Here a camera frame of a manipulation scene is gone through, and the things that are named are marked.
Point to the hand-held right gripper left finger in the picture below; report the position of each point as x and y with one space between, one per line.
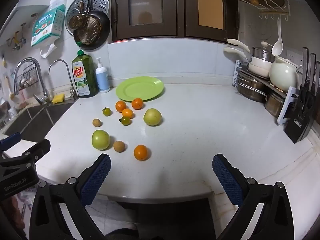
96 180

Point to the small orange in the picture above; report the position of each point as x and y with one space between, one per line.
127 113

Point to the white ladle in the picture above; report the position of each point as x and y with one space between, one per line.
277 47

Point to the brown longan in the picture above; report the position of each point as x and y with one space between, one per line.
97 122
119 146

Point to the white ceramic pot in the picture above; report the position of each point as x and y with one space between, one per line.
283 73

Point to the dark wooden window frame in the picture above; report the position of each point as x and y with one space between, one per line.
181 10

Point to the black frying pan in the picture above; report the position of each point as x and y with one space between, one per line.
105 30

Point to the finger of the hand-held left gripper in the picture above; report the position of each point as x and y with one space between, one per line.
37 150
10 140

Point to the wall socket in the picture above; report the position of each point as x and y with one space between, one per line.
291 55

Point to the green and white tissue pack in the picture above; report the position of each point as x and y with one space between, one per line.
47 25

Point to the green plate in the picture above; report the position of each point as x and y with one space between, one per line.
140 88

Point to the yellowish green apple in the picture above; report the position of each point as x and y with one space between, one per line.
152 117

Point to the black knife block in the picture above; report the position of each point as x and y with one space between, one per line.
300 127

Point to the steel pot with lid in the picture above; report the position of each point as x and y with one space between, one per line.
261 52

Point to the yellow sponge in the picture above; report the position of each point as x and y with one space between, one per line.
58 98

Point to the small gooseneck faucet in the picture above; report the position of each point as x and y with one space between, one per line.
74 95

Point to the large steel faucet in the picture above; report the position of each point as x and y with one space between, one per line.
45 93

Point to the kitchen sink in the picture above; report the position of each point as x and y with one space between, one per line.
35 120

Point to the large steel pot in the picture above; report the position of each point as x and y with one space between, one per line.
250 90

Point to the round perforated steamer tray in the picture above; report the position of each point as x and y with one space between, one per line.
100 2

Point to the green tomato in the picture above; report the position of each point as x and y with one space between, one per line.
107 111
125 121

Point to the golden strainer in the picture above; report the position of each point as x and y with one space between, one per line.
88 31

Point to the white plastic bag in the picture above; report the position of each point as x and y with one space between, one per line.
47 50

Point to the small brass saucepan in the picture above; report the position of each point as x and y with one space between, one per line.
77 21

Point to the green dish soap bottle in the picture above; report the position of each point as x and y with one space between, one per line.
83 80

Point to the small steel pot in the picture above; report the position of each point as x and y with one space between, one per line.
273 103

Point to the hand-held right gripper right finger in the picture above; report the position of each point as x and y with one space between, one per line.
227 180

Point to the white pump bottle blue label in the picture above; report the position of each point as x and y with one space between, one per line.
102 80

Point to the metal pot rack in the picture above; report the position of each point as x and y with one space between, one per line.
236 75

